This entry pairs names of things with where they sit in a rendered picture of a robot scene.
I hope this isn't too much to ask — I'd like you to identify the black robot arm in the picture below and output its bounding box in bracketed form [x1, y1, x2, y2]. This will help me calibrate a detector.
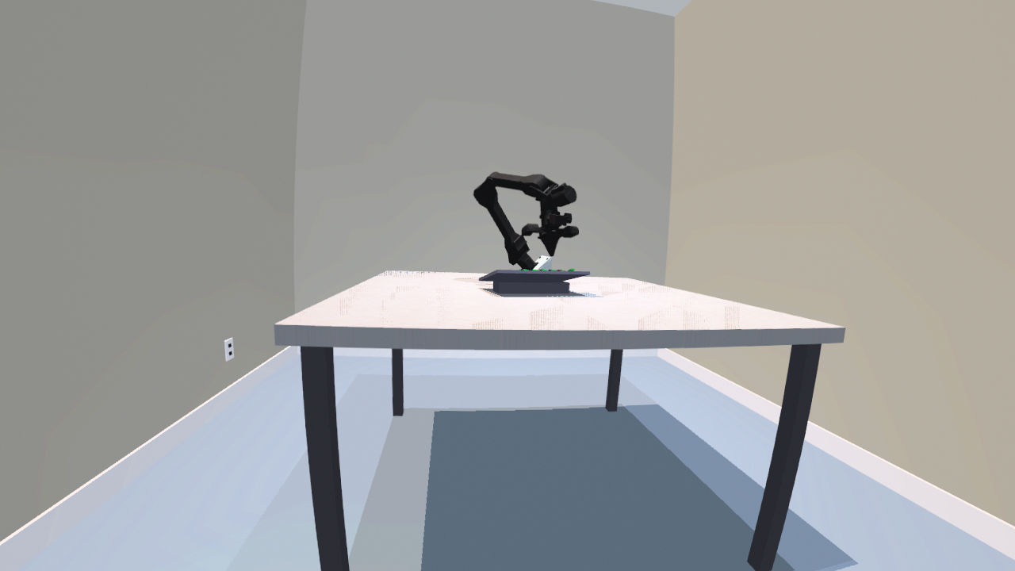
[473, 171, 577, 270]

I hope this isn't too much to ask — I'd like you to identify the grey switch panel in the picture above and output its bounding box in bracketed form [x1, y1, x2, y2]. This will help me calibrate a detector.
[479, 269, 590, 293]

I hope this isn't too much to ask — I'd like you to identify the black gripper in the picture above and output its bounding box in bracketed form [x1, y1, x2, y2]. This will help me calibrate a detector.
[522, 208, 579, 256]

